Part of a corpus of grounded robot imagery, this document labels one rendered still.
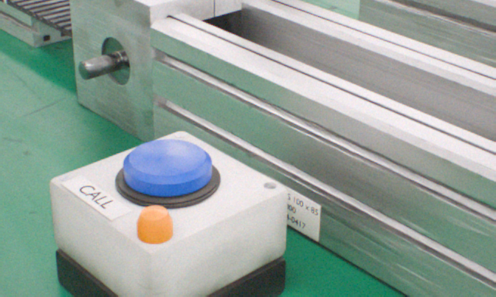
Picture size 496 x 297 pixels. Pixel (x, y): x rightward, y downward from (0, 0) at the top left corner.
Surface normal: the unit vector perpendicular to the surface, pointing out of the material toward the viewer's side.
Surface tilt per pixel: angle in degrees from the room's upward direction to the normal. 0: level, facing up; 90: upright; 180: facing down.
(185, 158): 2
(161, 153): 2
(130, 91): 90
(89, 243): 90
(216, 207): 0
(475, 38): 90
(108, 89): 90
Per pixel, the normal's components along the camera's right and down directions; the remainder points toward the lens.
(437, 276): -0.74, 0.29
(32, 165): 0.02, -0.89
